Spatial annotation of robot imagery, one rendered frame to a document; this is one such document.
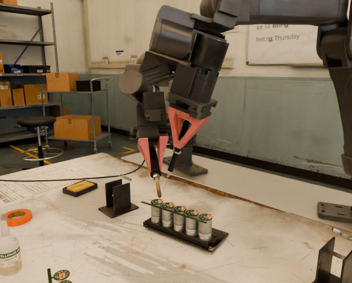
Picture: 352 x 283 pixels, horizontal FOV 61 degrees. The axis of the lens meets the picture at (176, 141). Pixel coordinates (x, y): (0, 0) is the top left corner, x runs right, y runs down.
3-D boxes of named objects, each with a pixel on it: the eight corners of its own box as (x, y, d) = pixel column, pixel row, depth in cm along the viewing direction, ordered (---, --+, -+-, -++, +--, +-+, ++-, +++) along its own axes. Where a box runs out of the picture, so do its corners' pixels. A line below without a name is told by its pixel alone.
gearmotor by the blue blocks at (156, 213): (156, 219, 63) (156, 197, 62) (165, 223, 62) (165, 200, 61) (148, 224, 61) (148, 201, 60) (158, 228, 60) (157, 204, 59)
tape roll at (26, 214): (-1, 218, 66) (-2, 213, 66) (28, 210, 70) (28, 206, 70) (4, 229, 62) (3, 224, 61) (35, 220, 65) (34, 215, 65)
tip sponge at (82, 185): (84, 183, 86) (84, 178, 86) (98, 187, 83) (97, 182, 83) (62, 192, 80) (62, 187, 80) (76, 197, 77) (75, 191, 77)
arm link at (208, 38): (183, 68, 48) (196, 24, 46) (177, 63, 54) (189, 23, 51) (221, 80, 50) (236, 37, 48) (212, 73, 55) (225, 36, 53)
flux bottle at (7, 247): (1, 278, 47) (-8, 221, 45) (-4, 268, 50) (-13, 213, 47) (25, 269, 49) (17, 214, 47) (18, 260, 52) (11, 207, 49)
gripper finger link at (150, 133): (171, 168, 65) (167, 127, 68) (139, 170, 64) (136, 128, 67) (167, 173, 72) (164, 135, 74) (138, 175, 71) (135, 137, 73)
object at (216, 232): (143, 229, 62) (142, 224, 61) (163, 215, 67) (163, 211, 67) (211, 256, 53) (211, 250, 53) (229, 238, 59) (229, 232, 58)
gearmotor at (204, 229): (202, 236, 57) (202, 211, 56) (213, 240, 56) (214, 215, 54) (195, 242, 55) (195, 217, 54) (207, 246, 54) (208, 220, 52)
